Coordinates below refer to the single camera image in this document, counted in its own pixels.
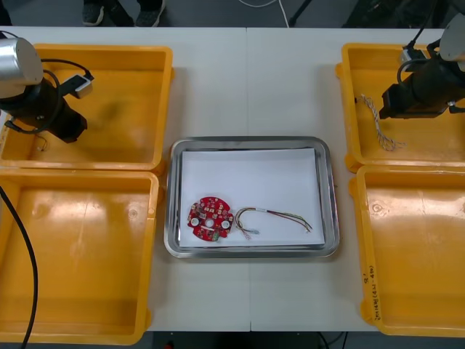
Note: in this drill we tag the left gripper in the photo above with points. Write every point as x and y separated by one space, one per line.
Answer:
70 125

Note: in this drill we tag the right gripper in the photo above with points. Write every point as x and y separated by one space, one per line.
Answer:
410 98

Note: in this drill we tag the round red circuit board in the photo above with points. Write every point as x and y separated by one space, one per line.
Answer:
209 218

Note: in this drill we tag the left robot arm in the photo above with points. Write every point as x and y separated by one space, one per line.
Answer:
14 62

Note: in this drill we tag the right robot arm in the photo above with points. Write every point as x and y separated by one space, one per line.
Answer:
454 43

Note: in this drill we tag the steel tray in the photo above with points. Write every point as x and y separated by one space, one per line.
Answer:
332 203

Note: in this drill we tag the person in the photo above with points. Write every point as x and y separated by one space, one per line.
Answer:
149 16

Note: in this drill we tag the black stand leg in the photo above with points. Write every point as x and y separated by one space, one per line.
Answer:
301 10

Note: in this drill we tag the yellow-orange plastic bin with handwriting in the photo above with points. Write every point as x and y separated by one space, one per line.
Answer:
417 254

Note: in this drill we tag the white paper sheet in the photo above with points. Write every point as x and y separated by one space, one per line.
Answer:
250 174

